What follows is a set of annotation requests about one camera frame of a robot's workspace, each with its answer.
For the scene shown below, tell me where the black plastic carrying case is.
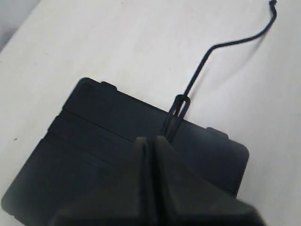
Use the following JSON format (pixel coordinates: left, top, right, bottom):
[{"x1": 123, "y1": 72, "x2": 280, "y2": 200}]
[{"x1": 1, "y1": 78, "x2": 249, "y2": 226}]

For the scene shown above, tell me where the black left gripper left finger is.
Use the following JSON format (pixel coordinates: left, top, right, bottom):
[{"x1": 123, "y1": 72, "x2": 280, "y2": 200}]
[{"x1": 51, "y1": 137, "x2": 151, "y2": 226}]

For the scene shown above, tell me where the black braided rope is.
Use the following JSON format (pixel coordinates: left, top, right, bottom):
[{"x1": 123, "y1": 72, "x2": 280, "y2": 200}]
[{"x1": 161, "y1": 0, "x2": 277, "y2": 144}]

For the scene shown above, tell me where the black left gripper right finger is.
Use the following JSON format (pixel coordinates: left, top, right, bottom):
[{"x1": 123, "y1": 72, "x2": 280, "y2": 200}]
[{"x1": 152, "y1": 136, "x2": 261, "y2": 226}]

